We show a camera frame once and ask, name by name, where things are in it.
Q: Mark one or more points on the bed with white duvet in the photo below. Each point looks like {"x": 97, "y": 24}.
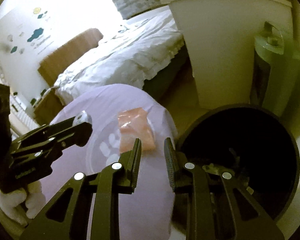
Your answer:
{"x": 135, "y": 54}

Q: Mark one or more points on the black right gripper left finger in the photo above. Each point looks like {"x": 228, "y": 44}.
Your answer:
{"x": 87, "y": 207}

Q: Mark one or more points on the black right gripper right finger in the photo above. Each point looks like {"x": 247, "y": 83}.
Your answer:
{"x": 218, "y": 205}

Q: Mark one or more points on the cloud wall stickers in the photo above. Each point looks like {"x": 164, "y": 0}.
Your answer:
{"x": 28, "y": 28}

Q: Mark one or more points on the orange plastic bag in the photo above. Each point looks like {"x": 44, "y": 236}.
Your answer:
{"x": 133, "y": 124}

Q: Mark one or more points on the green air purifier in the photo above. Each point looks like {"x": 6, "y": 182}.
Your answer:
{"x": 276, "y": 63}

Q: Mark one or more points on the wooden headboard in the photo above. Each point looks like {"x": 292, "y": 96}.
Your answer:
{"x": 60, "y": 59}

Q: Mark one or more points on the purple round tablecloth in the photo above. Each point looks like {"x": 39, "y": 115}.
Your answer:
{"x": 145, "y": 214}

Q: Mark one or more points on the wooden nightstand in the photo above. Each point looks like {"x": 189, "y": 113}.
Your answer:
{"x": 47, "y": 108}

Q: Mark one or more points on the black round trash bin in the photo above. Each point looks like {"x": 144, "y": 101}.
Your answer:
{"x": 255, "y": 144}

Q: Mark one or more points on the white gloved left hand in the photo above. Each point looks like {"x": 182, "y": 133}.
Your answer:
{"x": 18, "y": 207}

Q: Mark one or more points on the white dresser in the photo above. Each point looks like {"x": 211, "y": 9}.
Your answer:
{"x": 219, "y": 37}

